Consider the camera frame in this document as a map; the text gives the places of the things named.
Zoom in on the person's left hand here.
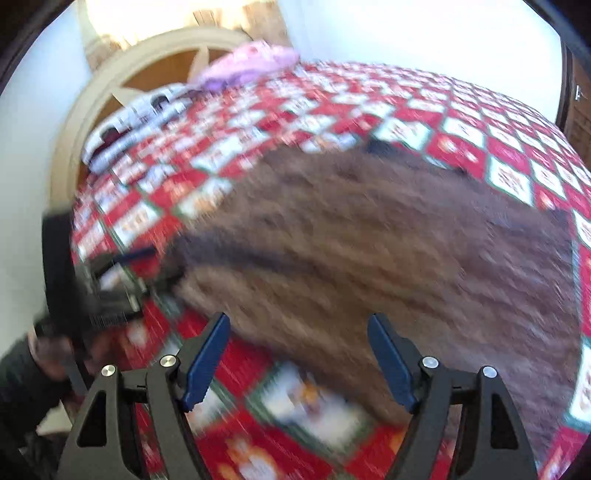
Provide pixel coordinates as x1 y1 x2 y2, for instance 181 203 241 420
27 330 112 382

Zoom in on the beige curtain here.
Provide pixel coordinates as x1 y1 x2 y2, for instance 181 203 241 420
74 0 291 71

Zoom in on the cream round headboard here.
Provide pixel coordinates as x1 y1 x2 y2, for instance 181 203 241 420
48 26 252 208

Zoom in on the pink pillow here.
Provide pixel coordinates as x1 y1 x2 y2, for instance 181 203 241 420
187 40 300 93

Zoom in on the red patchwork bedspread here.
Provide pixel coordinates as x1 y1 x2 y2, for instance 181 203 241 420
73 62 590 479

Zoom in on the brown knitted sweater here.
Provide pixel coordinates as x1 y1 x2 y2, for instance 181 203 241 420
164 142 580 461

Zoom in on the brown wooden door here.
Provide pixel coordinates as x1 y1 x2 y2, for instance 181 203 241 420
556 41 591 167

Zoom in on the white patterned pillow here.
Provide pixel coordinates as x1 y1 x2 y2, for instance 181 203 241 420
81 83 191 174

